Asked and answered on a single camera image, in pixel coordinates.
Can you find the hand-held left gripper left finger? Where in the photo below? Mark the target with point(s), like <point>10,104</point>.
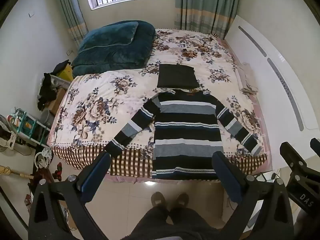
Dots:
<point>97,173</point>

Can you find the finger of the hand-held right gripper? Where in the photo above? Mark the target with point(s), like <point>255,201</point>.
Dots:
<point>315,146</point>
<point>291,157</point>

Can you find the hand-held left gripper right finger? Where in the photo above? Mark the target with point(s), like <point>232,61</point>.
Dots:
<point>225,177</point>

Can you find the striped knit sweater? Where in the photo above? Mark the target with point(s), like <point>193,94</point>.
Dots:
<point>182,140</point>

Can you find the black hanging clothes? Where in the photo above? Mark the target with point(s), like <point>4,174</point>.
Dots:
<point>47,90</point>

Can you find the red small object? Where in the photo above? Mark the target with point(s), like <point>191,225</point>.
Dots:
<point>58,171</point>

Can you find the pink bed sheet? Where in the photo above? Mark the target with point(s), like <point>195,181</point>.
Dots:
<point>263,120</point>

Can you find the person's right shoe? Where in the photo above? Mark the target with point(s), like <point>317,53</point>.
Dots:
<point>182,200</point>

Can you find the person's shoe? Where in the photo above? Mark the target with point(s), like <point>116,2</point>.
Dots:
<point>182,200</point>
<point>158,199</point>

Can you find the person's left shoe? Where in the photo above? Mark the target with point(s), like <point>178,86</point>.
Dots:
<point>158,199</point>

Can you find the floral bed blanket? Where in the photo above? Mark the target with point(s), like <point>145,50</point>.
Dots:
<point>100,105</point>

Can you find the person's dark trouser legs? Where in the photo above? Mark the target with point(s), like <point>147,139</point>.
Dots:
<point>172,225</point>

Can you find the grey bucket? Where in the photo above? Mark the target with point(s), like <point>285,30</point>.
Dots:
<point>46,118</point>

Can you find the white bed headboard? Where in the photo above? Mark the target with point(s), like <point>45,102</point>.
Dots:
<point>275,80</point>

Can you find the white teal shelf cart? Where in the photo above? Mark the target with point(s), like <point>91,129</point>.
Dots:
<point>30,127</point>

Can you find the cardboard box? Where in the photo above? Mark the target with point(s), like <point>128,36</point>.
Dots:
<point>58,100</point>

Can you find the beige folded cloth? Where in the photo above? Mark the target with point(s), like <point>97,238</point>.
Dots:
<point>246,80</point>

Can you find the yellow plastic stool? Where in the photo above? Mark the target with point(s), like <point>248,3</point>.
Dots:
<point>65,72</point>

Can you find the black folded garment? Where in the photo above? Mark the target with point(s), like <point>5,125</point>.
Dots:
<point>177,76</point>

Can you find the teal plush comforter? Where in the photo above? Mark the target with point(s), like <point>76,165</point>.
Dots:
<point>120,58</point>

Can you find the teal plush pillow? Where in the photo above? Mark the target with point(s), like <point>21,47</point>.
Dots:
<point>107,37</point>

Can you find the green striped curtain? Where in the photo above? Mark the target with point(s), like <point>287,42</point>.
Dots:
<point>71,12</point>
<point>205,5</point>

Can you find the wall outlet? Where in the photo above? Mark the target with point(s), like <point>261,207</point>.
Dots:
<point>69,52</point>

